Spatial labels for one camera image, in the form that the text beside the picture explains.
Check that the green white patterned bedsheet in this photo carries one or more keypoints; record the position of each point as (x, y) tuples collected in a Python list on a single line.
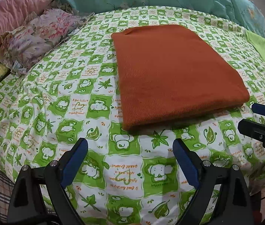
[(73, 93)]

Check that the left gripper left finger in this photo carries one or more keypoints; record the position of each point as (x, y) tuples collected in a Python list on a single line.
[(39, 195)]

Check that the orange knitted sweater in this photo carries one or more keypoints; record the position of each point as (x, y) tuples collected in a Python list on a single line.
[(168, 72)]

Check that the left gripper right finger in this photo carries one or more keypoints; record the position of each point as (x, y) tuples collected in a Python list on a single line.
[(233, 203)]

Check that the purple floral pillow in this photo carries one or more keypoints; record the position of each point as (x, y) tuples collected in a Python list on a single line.
[(26, 45)]

